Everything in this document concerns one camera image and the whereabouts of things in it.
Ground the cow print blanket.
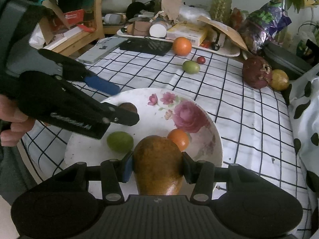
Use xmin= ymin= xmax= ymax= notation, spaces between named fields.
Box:
xmin=286 ymin=63 xmax=319 ymax=197

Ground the purple foil snack bag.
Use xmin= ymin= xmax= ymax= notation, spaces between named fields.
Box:
xmin=238 ymin=1 xmax=292 ymax=54

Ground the large orange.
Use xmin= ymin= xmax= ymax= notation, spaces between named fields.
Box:
xmin=172 ymin=37 xmax=192 ymax=56

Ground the clear plastic bag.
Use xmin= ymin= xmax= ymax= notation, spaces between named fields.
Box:
xmin=178 ymin=5 xmax=211 ymax=23

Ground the green fruit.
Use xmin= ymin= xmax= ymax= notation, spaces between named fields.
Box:
xmin=182 ymin=61 xmax=200 ymax=74
xmin=106 ymin=131 xmax=134 ymax=154

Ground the dark brown round fruit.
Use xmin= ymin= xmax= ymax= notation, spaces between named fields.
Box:
xmin=119 ymin=103 xmax=138 ymax=114

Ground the brown paper envelope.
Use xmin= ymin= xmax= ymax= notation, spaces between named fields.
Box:
xmin=197 ymin=16 xmax=248 ymax=51

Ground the white serving tray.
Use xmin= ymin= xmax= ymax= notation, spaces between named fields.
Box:
xmin=116 ymin=29 xmax=241 ymax=57

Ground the brown mango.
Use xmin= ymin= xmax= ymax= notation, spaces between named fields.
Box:
xmin=133 ymin=135 xmax=183 ymax=195

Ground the wooden chair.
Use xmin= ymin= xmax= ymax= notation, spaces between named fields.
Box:
xmin=39 ymin=0 xmax=113 ymax=56

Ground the white cylinder bottle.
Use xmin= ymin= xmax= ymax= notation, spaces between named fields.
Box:
xmin=149 ymin=21 xmax=171 ymax=38

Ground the dark red dragon fruit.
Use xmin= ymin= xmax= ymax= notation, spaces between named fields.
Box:
xmin=242 ymin=56 xmax=273 ymax=89

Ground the yellow medicine box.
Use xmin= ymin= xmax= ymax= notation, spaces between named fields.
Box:
xmin=166 ymin=23 xmax=208 ymax=46

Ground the person left hand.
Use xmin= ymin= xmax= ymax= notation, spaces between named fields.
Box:
xmin=1 ymin=94 xmax=35 ymax=147

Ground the black zip case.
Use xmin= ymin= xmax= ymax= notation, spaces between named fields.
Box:
xmin=263 ymin=43 xmax=312 ymax=80

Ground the small red fruit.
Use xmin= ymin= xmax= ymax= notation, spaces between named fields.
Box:
xmin=196 ymin=56 xmax=206 ymax=64

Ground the silver smartphone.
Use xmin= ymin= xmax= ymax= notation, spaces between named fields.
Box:
xmin=77 ymin=36 xmax=127 ymax=64

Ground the checkered white tablecloth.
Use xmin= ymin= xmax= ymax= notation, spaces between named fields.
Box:
xmin=19 ymin=36 xmax=315 ymax=232

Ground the yellow pear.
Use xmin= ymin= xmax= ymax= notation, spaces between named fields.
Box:
xmin=270 ymin=69 xmax=289 ymax=91

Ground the small orange tangerine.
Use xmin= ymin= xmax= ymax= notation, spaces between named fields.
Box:
xmin=167 ymin=129 xmax=190 ymax=152

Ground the white floral plate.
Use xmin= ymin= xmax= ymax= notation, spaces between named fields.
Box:
xmin=64 ymin=87 xmax=223 ymax=195

